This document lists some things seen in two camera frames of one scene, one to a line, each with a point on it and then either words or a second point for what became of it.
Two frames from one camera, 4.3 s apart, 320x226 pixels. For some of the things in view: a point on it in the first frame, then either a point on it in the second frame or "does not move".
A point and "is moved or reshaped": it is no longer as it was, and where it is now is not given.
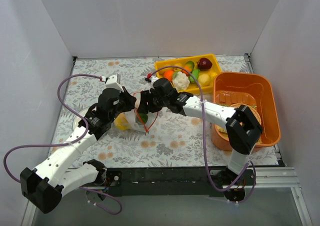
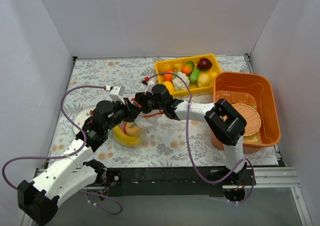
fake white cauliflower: x=180 y=81 does not move
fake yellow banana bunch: x=121 y=122 is moved or reshaped
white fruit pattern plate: x=77 y=118 does not move
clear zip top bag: x=132 y=120 is moved or reshaped
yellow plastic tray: x=189 y=73 does not move
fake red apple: x=204 y=64 does not move
